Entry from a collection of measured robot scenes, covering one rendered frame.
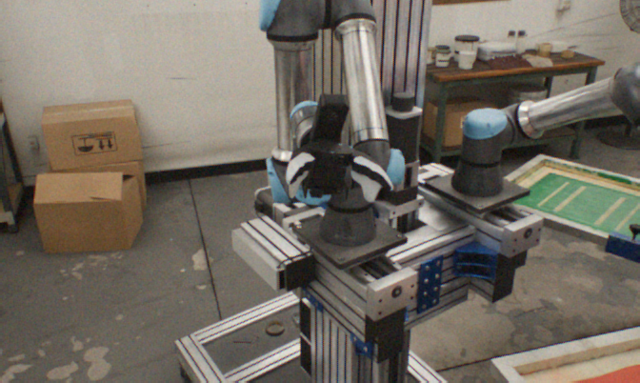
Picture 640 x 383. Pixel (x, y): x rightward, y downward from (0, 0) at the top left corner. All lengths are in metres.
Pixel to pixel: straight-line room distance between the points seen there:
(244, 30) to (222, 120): 0.75
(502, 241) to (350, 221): 0.50
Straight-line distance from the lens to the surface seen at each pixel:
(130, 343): 3.23
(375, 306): 1.39
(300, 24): 1.23
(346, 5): 1.24
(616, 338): 1.76
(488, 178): 1.74
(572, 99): 1.70
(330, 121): 0.88
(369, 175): 0.84
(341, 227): 1.42
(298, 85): 1.28
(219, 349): 2.76
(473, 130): 1.69
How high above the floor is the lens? 2.02
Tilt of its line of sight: 25 degrees down
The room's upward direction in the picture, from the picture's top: straight up
